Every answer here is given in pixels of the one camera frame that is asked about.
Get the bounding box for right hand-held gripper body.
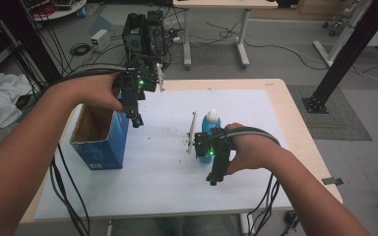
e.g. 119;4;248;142
186;111;234;165

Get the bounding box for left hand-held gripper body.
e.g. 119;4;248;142
112;62;165;101

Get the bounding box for blue bottle with white cap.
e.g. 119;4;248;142
200;108;222;164

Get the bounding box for blue cardboard box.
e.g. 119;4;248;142
69;97;131;171

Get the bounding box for person's right hand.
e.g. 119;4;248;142
224;122;291;176

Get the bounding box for person's left hand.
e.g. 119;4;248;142
50;72;126;113

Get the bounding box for small white device box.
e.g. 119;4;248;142
90;29;112;53

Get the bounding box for black power adapter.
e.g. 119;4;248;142
283;210;299;227

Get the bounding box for round white table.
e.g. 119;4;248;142
21;0;88;23

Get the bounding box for light wooden desk white legs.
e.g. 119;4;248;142
171;0;280;71

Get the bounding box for grey tape piece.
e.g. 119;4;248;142
321;176;345;186

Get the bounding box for grey floor mat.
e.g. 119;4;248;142
286;84;373;142

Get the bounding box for black curtain stand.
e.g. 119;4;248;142
0;0;67;88

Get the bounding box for white metal stand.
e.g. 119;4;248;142
312;0;373;68

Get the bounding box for office chair base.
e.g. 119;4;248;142
321;14;352;37

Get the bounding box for coiled black cable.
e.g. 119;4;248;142
69;42;93;57

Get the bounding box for long black floor cable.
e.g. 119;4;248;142
206;21;330;72

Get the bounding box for black aluminium post with base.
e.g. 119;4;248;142
301;0;378;115

